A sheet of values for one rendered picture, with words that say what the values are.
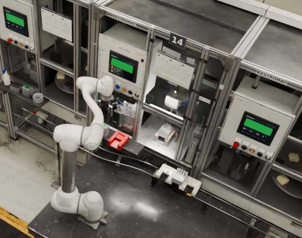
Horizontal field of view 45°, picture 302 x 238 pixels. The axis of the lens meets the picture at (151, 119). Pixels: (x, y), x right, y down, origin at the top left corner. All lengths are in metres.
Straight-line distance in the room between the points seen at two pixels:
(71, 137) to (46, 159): 1.86
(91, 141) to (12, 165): 1.99
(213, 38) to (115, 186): 1.48
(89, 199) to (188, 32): 1.40
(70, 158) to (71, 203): 0.39
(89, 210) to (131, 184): 0.57
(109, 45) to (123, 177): 1.17
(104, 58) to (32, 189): 1.76
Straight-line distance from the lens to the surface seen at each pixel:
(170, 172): 3.16
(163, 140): 3.33
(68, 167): 2.67
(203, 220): 3.18
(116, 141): 3.25
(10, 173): 4.27
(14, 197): 4.07
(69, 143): 2.52
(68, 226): 3.01
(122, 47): 2.81
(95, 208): 2.83
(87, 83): 2.89
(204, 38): 2.66
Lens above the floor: 3.25
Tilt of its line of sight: 42 degrees down
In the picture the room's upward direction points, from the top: 10 degrees clockwise
